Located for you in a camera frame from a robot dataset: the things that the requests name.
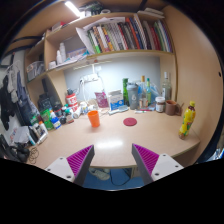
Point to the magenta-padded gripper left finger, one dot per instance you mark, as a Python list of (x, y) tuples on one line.
[(78, 160)]

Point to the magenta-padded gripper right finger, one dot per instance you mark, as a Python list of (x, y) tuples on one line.
[(148, 159)]

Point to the yellow drink bottle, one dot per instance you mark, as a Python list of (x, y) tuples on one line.
[(187, 121)]

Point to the red round coaster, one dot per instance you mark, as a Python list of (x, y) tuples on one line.
[(130, 121)]

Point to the orange plastic cup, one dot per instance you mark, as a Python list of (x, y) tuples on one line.
[(94, 119)]

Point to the green-capped brown bottle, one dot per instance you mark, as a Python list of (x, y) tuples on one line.
[(69, 116)]

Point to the white bottle with blue label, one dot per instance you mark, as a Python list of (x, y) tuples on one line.
[(55, 121)]

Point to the pink pen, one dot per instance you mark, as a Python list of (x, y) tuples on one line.
[(143, 111)]

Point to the small white bottle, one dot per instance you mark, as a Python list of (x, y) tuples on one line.
[(84, 107)]

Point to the white-lidded brown jar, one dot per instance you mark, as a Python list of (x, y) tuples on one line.
[(160, 105)]

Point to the brown mug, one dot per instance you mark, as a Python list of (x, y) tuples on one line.
[(170, 108)]

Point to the white brush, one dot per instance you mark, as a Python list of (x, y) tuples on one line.
[(118, 110)]

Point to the red and white can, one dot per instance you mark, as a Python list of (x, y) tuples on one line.
[(71, 99)]

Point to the gold-capped clear glass bottle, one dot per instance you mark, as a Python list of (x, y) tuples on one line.
[(143, 96)]

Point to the grey shaker bottle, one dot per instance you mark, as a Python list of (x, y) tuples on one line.
[(132, 98)]

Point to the magenta pouch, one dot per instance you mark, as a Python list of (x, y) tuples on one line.
[(101, 99)]

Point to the green-capped glass bottle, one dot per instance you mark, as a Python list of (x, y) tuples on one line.
[(148, 93)]

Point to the blue and white box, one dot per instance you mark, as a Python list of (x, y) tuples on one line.
[(115, 100)]

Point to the clear blue plastic bag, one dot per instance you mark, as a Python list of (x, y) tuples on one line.
[(155, 91)]

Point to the green plastic bottle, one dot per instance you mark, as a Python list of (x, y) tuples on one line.
[(125, 91)]

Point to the tall clear glass bottle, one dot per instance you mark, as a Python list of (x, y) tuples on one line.
[(166, 89)]

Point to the white power strip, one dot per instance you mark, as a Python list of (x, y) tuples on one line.
[(90, 78)]

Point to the hanging dark clothes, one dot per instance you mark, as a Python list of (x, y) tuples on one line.
[(13, 96)]

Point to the white light bar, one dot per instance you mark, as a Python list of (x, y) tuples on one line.
[(93, 64)]

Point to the wooden shelf unit with books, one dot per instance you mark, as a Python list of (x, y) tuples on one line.
[(133, 53)]

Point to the ceiling light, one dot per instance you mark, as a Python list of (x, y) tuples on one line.
[(72, 9)]

